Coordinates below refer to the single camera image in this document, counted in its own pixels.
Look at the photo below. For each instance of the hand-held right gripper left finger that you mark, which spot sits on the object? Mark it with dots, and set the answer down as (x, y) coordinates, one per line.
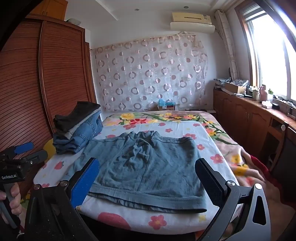
(85, 183)

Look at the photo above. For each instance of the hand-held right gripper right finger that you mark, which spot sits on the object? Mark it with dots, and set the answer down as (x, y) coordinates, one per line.
(208, 183)

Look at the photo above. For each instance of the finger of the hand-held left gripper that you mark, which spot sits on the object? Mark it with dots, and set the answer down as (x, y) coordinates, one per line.
(24, 147)
(37, 156)

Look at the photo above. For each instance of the beige folded pants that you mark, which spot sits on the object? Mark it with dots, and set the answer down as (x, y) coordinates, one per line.
(73, 131)

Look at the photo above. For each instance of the dark folded pants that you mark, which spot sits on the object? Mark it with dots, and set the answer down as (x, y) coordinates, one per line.
(74, 115)

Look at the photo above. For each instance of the person's left hand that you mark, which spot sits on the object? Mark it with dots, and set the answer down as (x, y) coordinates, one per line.
(15, 199)

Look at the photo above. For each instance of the yellow plush toy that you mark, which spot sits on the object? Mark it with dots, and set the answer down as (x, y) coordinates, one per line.
(49, 147)

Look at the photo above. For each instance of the blue denim jeans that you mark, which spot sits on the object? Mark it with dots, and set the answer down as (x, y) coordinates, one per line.
(85, 136)

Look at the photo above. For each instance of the pink floral blanket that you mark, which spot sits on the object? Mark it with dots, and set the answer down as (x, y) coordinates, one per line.
(231, 139)

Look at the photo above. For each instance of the red knit cloth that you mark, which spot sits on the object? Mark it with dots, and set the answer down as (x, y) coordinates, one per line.
(259, 164)

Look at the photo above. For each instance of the white floral towel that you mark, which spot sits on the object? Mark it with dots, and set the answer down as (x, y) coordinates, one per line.
(175, 129)

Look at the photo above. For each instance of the wooden side cabinet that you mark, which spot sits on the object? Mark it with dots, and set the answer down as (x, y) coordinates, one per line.
(242, 115)

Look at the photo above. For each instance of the wooden chair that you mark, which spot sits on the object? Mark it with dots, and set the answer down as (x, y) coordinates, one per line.
(276, 132)

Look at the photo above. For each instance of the wooden slatted wardrobe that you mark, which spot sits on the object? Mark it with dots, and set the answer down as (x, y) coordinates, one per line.
(57, 69)

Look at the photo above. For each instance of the white tissue pack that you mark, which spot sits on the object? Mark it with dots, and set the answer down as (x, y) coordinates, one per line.
(267, 104)

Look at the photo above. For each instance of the open cardboard box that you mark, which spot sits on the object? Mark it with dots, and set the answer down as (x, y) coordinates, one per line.
(234, 88)

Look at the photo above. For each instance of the white cup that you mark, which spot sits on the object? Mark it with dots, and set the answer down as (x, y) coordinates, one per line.
(255, 95)

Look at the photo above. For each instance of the small black box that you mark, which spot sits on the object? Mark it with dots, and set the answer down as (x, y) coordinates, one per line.
(275, 106)

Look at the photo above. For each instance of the patterned fabric box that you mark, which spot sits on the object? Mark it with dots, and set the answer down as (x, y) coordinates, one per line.
(240, 83)

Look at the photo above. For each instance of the pink figurine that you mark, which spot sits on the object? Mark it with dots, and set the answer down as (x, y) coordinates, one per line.
(263, 92)

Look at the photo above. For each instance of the circle-patterned sheer curtain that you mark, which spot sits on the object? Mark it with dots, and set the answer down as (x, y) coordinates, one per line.
(150, 69)

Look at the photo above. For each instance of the patterned window curtain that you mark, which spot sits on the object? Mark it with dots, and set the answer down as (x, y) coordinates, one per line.
(227, 46)

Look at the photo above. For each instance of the wooden upper cabinet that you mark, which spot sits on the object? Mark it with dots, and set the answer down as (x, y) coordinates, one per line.
(53, 8)

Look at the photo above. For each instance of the white air deflector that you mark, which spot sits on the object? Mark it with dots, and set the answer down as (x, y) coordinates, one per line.
(192, 26)

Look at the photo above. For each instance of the beige air conditioner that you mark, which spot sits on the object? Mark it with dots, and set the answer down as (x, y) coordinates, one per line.
(192, 17)

